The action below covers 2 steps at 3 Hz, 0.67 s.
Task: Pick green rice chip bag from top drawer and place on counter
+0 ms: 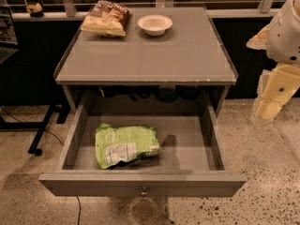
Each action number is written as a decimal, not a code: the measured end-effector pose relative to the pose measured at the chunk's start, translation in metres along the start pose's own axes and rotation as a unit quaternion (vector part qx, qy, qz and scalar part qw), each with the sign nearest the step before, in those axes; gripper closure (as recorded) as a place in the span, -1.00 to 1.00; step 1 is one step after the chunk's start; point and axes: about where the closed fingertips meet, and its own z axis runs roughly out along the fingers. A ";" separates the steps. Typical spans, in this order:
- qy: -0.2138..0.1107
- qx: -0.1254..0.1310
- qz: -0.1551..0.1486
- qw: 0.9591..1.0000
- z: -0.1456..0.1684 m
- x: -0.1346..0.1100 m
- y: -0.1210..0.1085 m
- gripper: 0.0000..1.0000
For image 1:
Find black floor cable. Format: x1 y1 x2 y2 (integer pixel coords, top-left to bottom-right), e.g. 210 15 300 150
43 128 83 225

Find brown yellow chip bag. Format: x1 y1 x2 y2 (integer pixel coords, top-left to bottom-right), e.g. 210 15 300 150
81 0 131 38

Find grey cabinet with counter top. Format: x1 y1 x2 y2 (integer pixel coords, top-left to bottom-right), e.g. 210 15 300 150
54 7 237 109

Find green rice chip bag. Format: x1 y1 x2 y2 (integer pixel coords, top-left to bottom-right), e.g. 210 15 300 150
95 124 160 170

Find metal drawer knob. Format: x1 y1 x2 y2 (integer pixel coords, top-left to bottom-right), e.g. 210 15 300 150
140 186 149 197

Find open grey drawer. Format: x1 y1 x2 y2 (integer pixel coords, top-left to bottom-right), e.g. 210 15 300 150
39 91 247 197

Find small yellow object on ledge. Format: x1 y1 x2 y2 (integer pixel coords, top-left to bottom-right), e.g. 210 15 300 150
26 3 44 17

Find white bowl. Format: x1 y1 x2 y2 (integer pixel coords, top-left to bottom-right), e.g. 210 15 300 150
138 15 173 37

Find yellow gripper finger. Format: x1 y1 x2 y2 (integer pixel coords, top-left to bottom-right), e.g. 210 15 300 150
251 97 282 126

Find black desk frame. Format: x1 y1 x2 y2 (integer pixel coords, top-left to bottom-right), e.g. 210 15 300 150
0 3 70 157

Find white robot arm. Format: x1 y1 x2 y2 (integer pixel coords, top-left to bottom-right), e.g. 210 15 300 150
247 0 300 125

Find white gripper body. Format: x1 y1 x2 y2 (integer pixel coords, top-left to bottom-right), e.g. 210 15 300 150
258 63 300 107

